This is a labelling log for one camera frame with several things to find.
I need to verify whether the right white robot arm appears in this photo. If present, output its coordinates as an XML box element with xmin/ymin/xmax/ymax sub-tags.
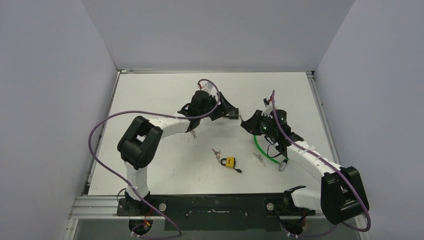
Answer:
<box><xmin>240</xmin><ymin>109</ymin><xmax>370</xmax><ymax>225</ymax></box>

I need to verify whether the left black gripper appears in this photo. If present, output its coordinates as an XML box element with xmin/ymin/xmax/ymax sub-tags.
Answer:
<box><xmin>199</xmin><ymin>92</ymin><xmax>236</xmax><ymax>121</ymax></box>

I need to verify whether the silver key bunch centre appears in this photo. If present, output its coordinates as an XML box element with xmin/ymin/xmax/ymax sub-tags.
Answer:
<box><xmin>212</xmin><ymin>148</ymin><xmax>222</xmax><ymax>163</ymax></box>

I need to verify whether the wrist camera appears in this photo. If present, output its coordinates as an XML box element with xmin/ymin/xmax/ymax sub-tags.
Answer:
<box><xmin>200</xmin><ymin>82</ymin><xmax>214</xmax><ymax>95</ymax></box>
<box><xmin>261</xmin><ymin>96</ymin><xmax>274</xmax><ymax>117</ymax></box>

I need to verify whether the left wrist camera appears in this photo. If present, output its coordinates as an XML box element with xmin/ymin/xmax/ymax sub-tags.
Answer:
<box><xmin>200</xmin><ymin>82</ymin><xmax>214</xmax><ymax>95</ymax></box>

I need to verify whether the purple cable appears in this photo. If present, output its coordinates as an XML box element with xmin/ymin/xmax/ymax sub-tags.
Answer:
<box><xmin>269</xmin><ymin>90</ymin><xmax>372</xmax><ymax>233</ymax></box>
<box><xmin>87</xmin><ymin>78</ymin><xmax>222</xmax><ymax>239</ymax></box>

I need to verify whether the silver key bunch right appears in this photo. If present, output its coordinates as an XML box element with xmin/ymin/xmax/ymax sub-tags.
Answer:
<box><xmin>253</xmin><ymin>152</ymin><xmax>266</xmax><ymax>167</ymax></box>

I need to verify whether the black key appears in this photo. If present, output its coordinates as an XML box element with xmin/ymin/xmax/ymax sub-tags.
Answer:
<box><xmin>233</xmin><ymin>168</ymin><xmax>243</xmax><ymax>174</ymax></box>

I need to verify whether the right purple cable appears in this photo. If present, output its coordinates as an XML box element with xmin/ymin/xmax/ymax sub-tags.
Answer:
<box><xmin>269</xmin><ymin>90</ymin><xmax>372</xmax><ymax>233</ymax></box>

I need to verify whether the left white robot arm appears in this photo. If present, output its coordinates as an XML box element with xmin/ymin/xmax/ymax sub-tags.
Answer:
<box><xmin>117</xmin><ymin>90</ymin><xmax>239</xmax><ymax>216</ymax></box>

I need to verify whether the yellow black padlock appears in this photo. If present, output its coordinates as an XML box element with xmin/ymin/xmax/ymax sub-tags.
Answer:
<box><xmin>220</xmin><ymin>157</ymin><xmax>236</xmax><ymax>169</ymax></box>

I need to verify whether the silver key bunch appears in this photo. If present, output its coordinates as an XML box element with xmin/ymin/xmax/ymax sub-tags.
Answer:
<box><xmin>212</xmin><ymin>148</ymin><xmax>222</xmax><ymax>163</ymax></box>
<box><xmin>253</xmin><ymin>152</ymin><xmax>266</xmax><ymax>167</ymax></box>

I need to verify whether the green cable lock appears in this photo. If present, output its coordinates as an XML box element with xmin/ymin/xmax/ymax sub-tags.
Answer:
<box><xmin>252</xmin><ymin>135</ymin><xmax>289</xmax><ymax>172</ymax></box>

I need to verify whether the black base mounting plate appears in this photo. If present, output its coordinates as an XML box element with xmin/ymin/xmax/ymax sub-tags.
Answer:
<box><xmin>115</xmin><ymin>194</ymin><xmax>316</xmax><ymax>233</ymax></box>

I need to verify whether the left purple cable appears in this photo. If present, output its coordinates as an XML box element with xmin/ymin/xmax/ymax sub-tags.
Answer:
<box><xmin>87</xmin><ymin>78</ymin><xmax>222</xmax><ymax>239</ymax></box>

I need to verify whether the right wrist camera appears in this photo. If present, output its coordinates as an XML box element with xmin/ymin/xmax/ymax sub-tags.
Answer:
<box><xmin>261</xmin><ymin>96</ymin><xmax>274</xmax><ymax>117</ymax></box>

